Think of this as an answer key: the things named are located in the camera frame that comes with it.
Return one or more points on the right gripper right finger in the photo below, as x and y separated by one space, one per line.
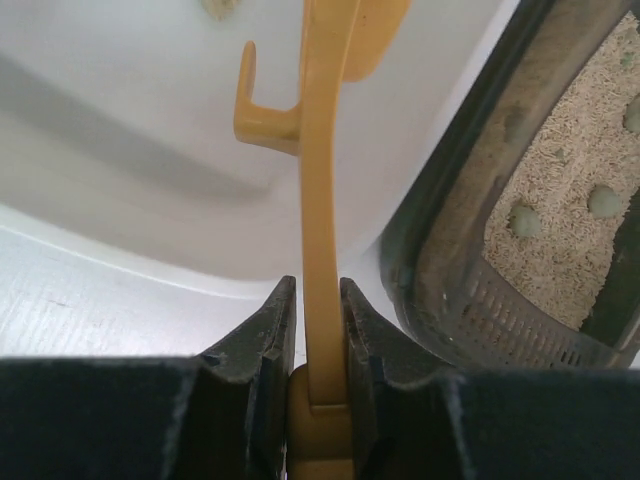
418 417

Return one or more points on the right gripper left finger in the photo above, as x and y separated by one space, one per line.
219 414

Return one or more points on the dark brown litter box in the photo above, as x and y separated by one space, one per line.
447 296

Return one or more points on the yellow litter scoop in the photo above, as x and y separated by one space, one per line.
341 41

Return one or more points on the beige litter pellets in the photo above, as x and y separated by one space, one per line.
583 143

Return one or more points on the white plastic tub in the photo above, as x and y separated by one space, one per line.
117 141

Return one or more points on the clump in white tub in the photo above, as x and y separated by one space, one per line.
219 10

